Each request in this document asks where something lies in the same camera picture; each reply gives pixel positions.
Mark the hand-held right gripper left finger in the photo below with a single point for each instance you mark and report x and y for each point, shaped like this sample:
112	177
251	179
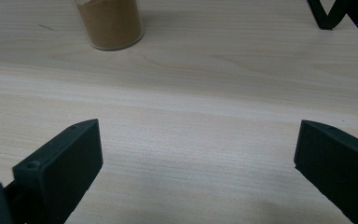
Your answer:
59	168

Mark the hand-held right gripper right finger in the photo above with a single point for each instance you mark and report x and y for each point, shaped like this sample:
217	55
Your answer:
338	165

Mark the glass jar of brown powder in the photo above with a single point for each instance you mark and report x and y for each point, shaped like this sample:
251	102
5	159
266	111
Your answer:
110	21

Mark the black low shelf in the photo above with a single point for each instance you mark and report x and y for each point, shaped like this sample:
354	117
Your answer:
326	23

